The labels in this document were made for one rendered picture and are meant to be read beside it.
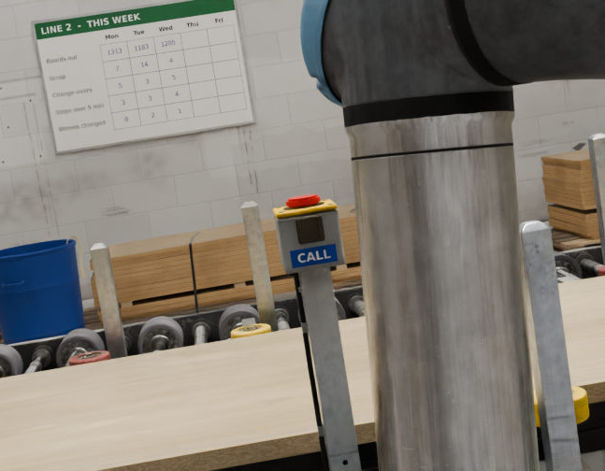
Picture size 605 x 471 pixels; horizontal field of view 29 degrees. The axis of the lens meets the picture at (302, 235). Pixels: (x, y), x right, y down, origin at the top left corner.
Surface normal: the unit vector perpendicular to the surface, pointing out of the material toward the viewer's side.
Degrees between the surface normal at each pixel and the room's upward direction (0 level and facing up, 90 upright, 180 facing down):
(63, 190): 90
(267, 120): 90
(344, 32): 93
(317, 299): 90
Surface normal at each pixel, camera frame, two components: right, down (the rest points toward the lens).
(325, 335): 0.07, 0.11
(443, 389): -0.20, 0.07
